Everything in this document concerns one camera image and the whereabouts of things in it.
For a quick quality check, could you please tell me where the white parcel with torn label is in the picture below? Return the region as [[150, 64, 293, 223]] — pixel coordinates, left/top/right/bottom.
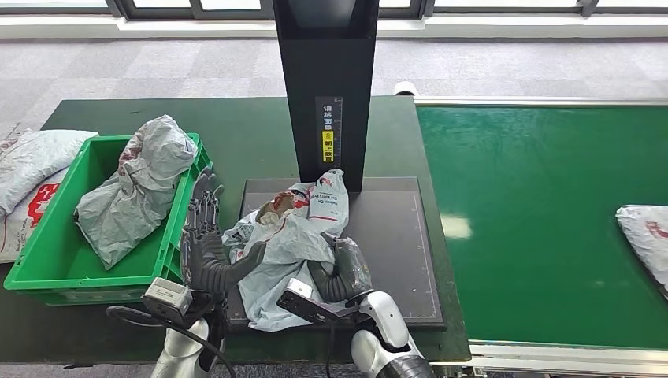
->
[[221, 168, 351, 333]]

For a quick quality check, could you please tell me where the black yellow instruction sticker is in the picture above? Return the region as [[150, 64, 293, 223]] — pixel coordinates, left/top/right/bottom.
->
[[315, 96, 344, 171]]

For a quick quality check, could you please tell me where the plain grey poly parcel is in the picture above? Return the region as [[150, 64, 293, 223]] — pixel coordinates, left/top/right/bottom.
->
[[74, 114, 199, 271]]

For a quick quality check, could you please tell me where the white window sill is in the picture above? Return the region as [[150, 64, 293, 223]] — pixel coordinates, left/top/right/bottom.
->
[[0, 14, 668, 42]]

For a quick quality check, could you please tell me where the black inbound scanner machine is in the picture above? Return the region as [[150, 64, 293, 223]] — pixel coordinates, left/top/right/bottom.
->
[[225, 0, 449, 334]]

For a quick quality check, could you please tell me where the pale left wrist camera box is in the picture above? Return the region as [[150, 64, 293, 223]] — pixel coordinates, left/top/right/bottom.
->
[[142, 277, 193, 327]]

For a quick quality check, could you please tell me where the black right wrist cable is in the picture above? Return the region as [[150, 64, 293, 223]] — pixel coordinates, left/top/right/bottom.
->
[[324, 321, 335, 378]]

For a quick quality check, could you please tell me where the green plastic crate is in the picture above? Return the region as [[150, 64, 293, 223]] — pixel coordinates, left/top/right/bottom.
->
[[3, 132, 214, 306]]

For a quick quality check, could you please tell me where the dark window frame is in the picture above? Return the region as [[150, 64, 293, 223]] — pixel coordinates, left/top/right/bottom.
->
[[106, 0, 603, 22]]

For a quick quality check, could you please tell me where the grey poly bag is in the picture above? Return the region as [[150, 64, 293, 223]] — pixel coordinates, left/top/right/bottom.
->
[[0, 129, 99, 217]]

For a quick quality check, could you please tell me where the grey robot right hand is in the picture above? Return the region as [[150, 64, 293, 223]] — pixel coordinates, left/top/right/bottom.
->
[[307, 235, 374, 304]]

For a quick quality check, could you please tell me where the green conveyor belt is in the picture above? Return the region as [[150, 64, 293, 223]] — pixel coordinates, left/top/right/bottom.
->
[[416, 106, 668, 350]]

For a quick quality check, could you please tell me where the white parcel with red print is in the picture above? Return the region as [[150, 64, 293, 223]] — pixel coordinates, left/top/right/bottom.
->
[[615, 204, 668, 301]]

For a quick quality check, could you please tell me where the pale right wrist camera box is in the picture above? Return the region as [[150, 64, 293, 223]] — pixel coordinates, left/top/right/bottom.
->
[[276, 277, 361, 325]]

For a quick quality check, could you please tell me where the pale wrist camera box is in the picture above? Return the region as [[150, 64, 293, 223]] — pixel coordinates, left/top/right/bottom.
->
[[142, 277, 193, 327], [276, 277, 361, 325]]

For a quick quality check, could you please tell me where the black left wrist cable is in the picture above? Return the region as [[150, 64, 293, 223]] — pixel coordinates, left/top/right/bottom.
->
[[106, 305, 239, 378]]

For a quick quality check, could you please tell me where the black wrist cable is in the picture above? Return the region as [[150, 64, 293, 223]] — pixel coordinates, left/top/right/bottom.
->
[[106, 305, 239, 378], [324, 321, 335, 378]]

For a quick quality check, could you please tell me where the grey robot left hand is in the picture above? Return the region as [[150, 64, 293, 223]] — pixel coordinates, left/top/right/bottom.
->
[[180, 166, 267, 296]]

